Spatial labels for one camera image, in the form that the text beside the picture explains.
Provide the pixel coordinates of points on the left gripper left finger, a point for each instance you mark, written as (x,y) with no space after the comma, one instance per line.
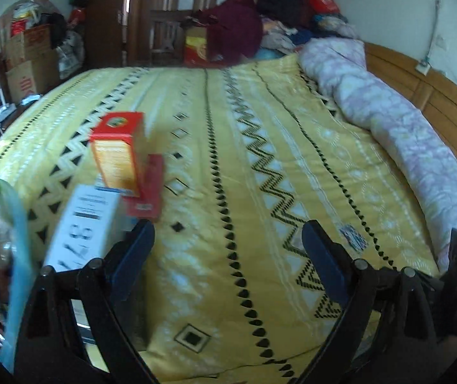
(49,347)

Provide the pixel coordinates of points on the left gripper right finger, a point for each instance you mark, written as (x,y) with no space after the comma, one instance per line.
(385,332)

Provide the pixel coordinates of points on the pink floral quilt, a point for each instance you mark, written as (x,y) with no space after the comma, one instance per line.
(429,166)

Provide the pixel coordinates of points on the blue pink patterned packet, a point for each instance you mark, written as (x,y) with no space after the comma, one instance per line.
(353,237)

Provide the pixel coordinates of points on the clear blue plastic basin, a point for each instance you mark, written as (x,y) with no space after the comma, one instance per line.
(17,271)

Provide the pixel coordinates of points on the white barcode box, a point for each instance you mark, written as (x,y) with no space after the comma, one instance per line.
(92,222)

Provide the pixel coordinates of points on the flat red box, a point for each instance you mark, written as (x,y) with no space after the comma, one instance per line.
(149,204)

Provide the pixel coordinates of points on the wooden headboard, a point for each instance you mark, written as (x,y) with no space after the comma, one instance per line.
(433,94)

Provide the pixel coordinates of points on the orange red carton box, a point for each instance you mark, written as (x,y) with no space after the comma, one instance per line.
(119,144)

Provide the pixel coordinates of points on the yellow patterned bedspread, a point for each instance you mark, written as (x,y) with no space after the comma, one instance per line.
(251,154)

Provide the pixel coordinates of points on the cardboard boxes stack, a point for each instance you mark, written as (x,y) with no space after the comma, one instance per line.
(31,63)

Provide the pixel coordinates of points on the wooden chair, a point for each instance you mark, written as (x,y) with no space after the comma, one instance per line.
(167,37)

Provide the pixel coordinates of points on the red yellow gift box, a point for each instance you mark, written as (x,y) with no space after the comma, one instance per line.
(196,47)

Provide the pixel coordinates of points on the dark clothes pile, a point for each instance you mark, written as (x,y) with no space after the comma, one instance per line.
(302,20)

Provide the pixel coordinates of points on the maroon jacket pile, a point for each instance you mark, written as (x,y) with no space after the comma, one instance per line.
(234,30)

